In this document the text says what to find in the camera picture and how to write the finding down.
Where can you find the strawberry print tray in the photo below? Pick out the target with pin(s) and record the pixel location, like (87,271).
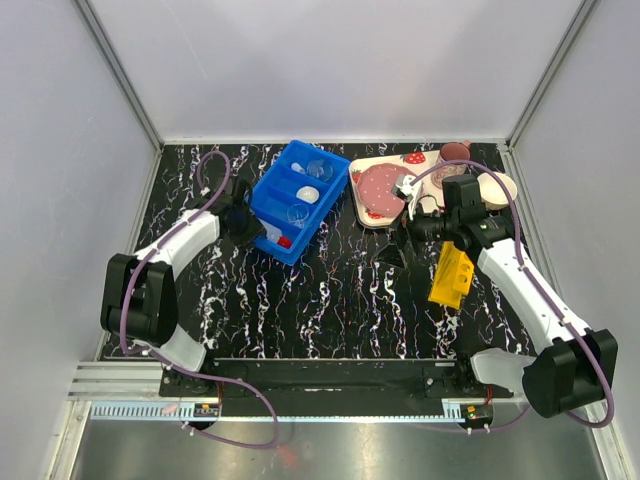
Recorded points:
(417,162)

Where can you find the small white dish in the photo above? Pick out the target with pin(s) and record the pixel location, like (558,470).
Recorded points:
(308,194)

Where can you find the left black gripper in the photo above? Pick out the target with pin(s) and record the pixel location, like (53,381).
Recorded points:
(254,230)

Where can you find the small glass beaker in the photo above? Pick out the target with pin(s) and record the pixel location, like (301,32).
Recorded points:
(298,214)

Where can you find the blue compartment bin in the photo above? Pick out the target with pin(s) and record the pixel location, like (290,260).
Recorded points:
(276,191)

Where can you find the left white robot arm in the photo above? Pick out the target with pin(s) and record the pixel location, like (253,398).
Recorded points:
(140,300)

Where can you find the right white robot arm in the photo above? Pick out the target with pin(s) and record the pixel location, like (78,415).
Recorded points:
(574,364)

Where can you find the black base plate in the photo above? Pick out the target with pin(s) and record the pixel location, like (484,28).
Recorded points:
(340,388)

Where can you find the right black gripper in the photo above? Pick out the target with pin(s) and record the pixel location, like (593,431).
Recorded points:
(390,255)

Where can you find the pink ghost print mug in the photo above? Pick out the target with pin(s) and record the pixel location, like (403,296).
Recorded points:
(452,160)

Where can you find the yellow test tube rack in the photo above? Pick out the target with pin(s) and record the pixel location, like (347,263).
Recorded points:
(453,277)

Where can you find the pink polka dot plate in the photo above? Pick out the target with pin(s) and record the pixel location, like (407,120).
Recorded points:
(373,187)

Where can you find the white wash bottle red cap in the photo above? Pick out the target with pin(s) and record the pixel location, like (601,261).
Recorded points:
(276,236)

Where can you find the glass flask with stopper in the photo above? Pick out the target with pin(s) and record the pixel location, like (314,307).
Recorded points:
(319,169)

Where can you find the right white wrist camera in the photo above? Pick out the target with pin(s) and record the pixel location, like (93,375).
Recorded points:
(408,188)

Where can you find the white ceramic bowl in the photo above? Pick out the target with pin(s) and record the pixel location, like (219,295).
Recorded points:
(492,193)

